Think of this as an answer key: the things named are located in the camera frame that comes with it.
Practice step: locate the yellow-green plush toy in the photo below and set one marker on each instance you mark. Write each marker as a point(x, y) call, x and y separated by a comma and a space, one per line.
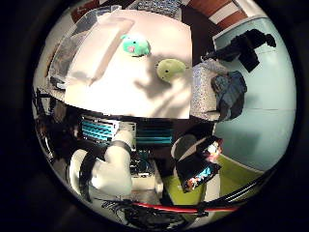
point(170, 68)

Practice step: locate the teal plush toy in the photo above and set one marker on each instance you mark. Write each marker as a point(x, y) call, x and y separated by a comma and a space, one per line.
point(136, 45)

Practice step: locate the clear plastic container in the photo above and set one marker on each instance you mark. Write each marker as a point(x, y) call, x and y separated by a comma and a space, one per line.
point(69, 51)

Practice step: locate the teal drawer rack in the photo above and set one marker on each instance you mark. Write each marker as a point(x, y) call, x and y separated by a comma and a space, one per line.
point(96, 129)

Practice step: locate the dark teal shelf unit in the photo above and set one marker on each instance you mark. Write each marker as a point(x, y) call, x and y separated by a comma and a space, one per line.
point(154, 137)

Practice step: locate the black colourful snack bag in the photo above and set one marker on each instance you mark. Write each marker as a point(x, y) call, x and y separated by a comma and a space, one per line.
point(198, 167)

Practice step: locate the blue crumpled clothing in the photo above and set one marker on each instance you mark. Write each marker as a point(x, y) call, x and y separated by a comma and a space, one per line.
point(231, 93)

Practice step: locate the light blue floor mat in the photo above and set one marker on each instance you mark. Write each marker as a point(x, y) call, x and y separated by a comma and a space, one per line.
point(273, 106)

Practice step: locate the black clothing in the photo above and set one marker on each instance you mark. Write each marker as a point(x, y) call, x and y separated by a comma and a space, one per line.
point(246, 45)

